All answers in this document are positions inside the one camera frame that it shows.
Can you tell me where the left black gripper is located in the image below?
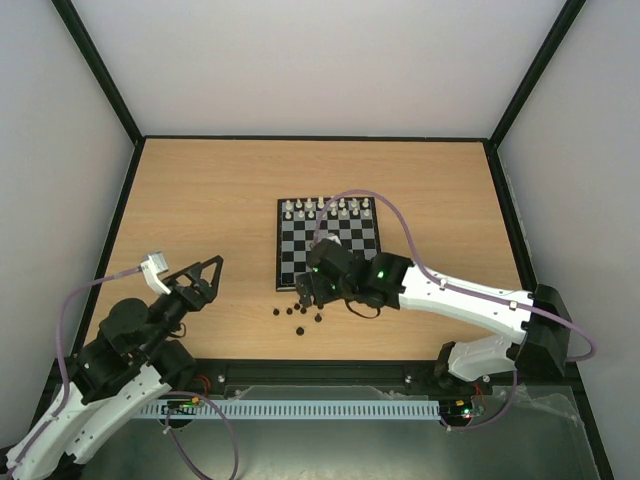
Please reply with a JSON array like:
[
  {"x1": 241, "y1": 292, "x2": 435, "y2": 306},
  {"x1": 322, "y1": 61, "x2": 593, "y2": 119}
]
[{"x1": 142, "y1": 255, "x2": 227, "y2": 357}]

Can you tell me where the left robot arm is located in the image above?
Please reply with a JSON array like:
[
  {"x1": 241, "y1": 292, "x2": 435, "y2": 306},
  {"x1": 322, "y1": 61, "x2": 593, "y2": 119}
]
[{"x1": 6, "y1": 252, "x2": 223, "y2": 479}]

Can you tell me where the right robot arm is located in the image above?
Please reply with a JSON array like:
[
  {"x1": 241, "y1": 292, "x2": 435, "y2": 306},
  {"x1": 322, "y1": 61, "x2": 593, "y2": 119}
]
[{"x1": 295, "y1": 239, "x2": 570, "y2": 392}]

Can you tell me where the left circuit board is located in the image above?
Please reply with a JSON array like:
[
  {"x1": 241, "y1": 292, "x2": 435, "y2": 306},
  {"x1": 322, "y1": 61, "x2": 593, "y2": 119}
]
[{"x1": 160, "y1": 397, "x2": 206, "y2": 416}]

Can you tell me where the circuit board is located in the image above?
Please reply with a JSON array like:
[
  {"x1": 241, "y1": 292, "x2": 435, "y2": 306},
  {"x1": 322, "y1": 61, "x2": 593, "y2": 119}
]
[
  {"x1": 443, "y1": 399, "x2": 485, "y2": 419},
  {"x1": 160, "y1": 397, "x2": 206, "y2": 416}
]

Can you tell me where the right circuit board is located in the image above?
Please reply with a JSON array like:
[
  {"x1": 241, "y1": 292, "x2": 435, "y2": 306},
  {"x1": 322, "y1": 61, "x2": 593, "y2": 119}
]
[{"x1": 443, "y1": 399, "x2": 485, "y2": 419}]

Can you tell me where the black and silver chessboard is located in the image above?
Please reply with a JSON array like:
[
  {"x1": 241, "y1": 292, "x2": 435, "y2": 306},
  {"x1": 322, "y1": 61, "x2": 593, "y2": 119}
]
[{"x1": 275, "y1": 196, "x2": 381, "y2": 292}]

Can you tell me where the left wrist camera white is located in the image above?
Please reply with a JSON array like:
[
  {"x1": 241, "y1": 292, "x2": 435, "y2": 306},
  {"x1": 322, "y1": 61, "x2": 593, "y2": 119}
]
[{"x1": 140, "y1": 251, "x2": 171, "y2": 295}]

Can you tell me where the black aluminium rail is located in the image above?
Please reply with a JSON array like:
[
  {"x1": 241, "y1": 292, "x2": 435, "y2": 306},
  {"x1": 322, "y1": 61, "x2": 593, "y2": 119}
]
[{"x1": 194, "y1": 358, "x2": 581, "y2": 389}]

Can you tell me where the white slotted cable duct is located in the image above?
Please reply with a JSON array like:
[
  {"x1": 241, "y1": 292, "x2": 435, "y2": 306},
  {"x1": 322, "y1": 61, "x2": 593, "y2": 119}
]
[{"x1": 135, "y1": 399, "x2": 441, "y2": 421}]

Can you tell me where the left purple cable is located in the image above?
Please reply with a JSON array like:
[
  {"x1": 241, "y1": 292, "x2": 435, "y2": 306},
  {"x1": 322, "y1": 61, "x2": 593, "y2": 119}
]
[{"x1": 54, "y1": 267, "x2": 240, "y2": 480}]

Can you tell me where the black frame post left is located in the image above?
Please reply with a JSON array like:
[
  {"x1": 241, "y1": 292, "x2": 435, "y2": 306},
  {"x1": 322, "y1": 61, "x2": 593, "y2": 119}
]
[{"x1": 51, "y1": 0, "x2": 143, "y2": 146}]

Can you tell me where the black frame post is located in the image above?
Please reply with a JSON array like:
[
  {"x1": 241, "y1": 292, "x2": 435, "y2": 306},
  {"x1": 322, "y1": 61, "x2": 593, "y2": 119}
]
[
  {"x1": 489, "y1": 0, "x2": 587, "y2": 149},
  {"x1": 51, "y1": 0, "x2": 143, "y2": 146}
]

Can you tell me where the black frame post right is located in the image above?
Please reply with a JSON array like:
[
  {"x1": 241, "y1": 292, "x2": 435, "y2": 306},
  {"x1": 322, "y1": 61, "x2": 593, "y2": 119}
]
[{"x1": 489, "y1": 0, "x2": 587, "y2": 149}]

